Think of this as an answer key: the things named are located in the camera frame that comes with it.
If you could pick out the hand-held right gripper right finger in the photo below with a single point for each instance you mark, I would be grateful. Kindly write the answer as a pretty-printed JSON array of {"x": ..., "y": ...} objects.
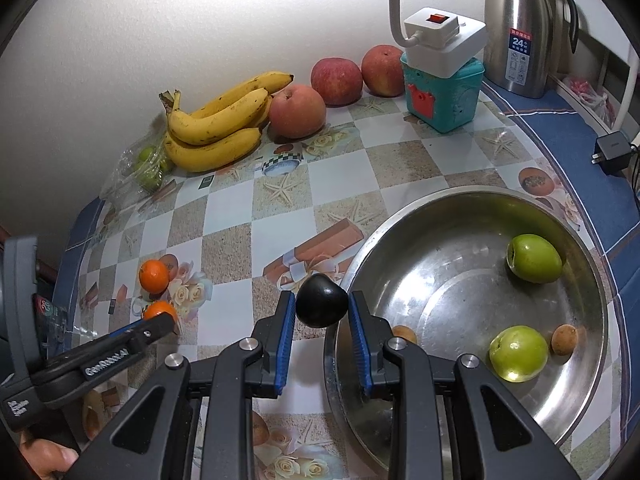
[{"x": 360, "y": 345}]

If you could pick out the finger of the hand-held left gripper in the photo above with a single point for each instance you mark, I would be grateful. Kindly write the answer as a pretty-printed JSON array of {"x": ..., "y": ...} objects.
[{"x": 100, "y": 360}]

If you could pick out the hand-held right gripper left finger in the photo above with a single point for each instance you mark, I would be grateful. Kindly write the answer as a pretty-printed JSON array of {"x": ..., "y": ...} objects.
[{"x": 285, "y": 345}]

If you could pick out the brown longan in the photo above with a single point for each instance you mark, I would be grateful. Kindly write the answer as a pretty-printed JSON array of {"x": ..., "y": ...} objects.
[
  {"x": 564, "y": 340},
  {"x": 404, "y": 334}
]

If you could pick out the dark plum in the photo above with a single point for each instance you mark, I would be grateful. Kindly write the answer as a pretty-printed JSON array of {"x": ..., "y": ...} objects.
[{"x": 320, "y": 302}]

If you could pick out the small orange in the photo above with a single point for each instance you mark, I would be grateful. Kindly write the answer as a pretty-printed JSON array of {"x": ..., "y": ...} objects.
[
  {"x": 154, "y": 276},
  {"x": 160, "y": 310}
]

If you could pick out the stainless steel basin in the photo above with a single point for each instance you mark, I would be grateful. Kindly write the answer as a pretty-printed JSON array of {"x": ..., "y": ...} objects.
[{"x": 450, "y": 260}]

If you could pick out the large green jujube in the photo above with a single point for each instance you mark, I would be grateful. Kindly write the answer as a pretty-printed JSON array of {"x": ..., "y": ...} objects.
[
  {"x": 535, "y": 258},
  {"x": 519, "y": 355}
]

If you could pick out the person's left hand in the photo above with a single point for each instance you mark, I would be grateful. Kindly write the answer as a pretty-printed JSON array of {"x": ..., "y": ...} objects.
[{"x": 47, "y": 460}]

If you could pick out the clear plastic package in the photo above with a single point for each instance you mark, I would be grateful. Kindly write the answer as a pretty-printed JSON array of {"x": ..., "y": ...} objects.
[{"x": 47, "y": 307}]

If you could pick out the clear plastic bag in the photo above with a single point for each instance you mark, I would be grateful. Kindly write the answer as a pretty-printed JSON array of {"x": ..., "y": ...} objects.
[{"x": 122, "y": 182}]

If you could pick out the small green fruit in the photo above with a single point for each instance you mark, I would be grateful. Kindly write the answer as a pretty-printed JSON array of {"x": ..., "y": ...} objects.
[
  {"x": 146, "y": 154},
  {"x": 151, "y": 178}
]

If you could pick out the pale peach-coloured apple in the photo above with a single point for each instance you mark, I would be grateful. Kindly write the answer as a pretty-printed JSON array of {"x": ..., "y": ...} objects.
[{"x": 297, "y": 112}]

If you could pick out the yellow banana bunch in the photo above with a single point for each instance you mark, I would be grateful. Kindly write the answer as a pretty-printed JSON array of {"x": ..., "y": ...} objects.
[{"x": 215, "y": 120}]

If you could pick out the teal plastic box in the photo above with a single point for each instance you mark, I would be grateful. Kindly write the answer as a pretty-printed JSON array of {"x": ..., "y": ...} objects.
[{"x": 450, "y": 105}]

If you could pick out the red apple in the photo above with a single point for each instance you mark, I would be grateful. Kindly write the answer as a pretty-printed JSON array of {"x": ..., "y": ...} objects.
[
  {"x": 382, "y": 72},
  {"x": 336, "y": 81}
]

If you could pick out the white power strip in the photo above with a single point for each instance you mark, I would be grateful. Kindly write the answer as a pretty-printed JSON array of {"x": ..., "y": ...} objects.
[{"x": 445, "y": 45}]

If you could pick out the black charger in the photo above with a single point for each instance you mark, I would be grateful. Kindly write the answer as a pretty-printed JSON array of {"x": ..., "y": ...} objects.
[{"x": 612, "y": 150}]

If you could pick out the pink plastic bag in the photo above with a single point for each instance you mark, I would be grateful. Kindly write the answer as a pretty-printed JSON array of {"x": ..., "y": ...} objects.
[{"x": 587, "y": 92}]

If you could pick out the stainless steel thermos jug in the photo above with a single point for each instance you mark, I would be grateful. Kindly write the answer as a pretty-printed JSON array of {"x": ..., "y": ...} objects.
[{"x": 515, "y": 10}]

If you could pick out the white pipe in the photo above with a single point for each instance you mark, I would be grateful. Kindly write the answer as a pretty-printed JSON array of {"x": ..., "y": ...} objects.
[{"x": 631, "y": 90}]

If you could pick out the brown wooden rail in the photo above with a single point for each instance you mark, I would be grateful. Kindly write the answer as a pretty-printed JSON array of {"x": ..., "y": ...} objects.
[{"x": 46, "y": 271}]

